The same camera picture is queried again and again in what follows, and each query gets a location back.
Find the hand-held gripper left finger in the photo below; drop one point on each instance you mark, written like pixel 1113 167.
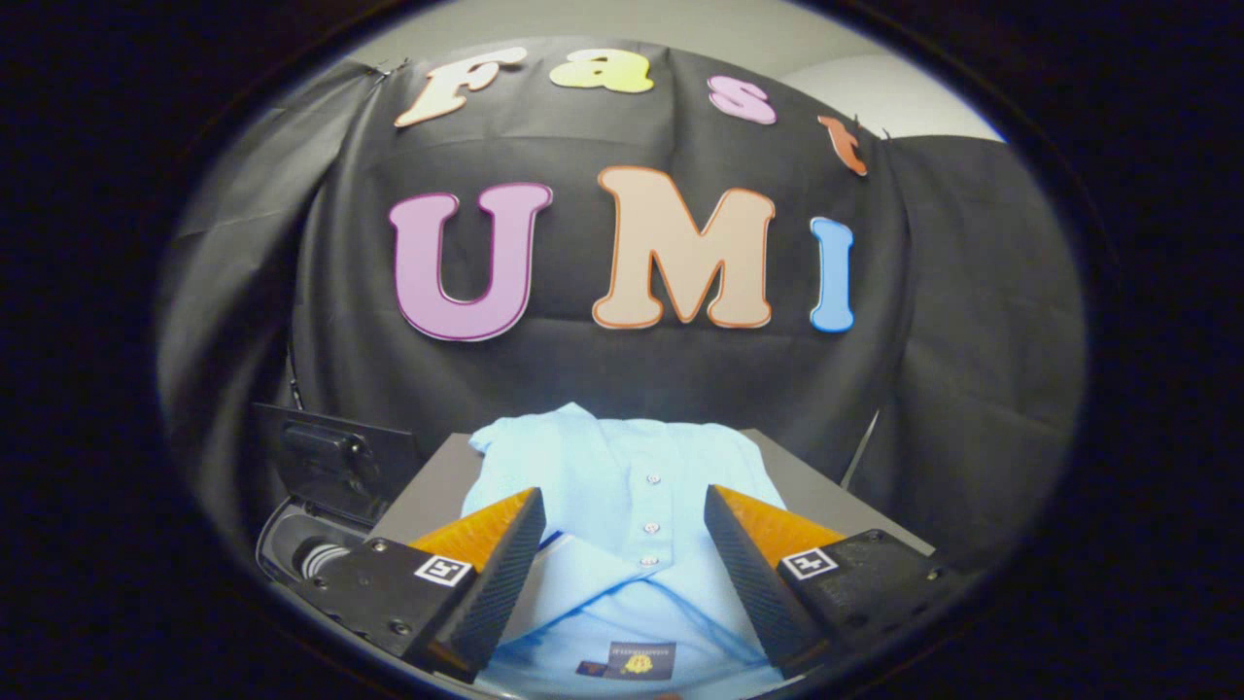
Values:
pixel 501 583

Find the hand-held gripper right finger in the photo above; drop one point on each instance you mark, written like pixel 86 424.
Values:
pixel 748 574

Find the light blue button shirt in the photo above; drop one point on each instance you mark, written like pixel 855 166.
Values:
pixel 622 457

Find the thin tripod stand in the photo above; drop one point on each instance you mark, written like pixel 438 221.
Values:
pixel 860 449

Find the black backdrop cloth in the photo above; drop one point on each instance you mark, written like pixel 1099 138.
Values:
pixel 583 379

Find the beige cabinet with dark frame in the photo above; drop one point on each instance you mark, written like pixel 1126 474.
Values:
pixel 428 486

